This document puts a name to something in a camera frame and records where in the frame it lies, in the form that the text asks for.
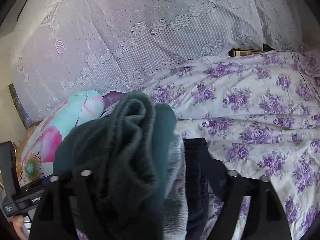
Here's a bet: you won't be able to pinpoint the grey garment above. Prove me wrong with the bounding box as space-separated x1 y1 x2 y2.
162 132 188 240

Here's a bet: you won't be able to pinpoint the folded teal pink floral quilt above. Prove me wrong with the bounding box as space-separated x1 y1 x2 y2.
20 90 105 183

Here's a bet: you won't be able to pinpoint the white lace curtain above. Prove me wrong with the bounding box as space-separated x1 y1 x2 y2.
10 0 308 128

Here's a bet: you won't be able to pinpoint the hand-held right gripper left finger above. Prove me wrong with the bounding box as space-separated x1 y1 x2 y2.
29 170 112 240

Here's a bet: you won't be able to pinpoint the dark navy garment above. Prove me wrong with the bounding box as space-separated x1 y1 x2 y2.
184 139 215 240

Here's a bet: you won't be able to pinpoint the dark brown box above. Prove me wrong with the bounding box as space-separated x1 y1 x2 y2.
229 47 266 57

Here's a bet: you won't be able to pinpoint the teal fleece pants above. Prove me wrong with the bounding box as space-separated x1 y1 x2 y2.
52 90 178 240

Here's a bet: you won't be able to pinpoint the person's left hand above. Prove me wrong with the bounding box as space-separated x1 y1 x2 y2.
11 215 31 239

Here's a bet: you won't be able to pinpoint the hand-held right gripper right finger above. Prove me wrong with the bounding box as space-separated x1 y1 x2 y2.
199 139 292 240

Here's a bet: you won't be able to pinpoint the purple floral bed sheet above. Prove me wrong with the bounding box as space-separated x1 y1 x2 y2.
20 47 320 240

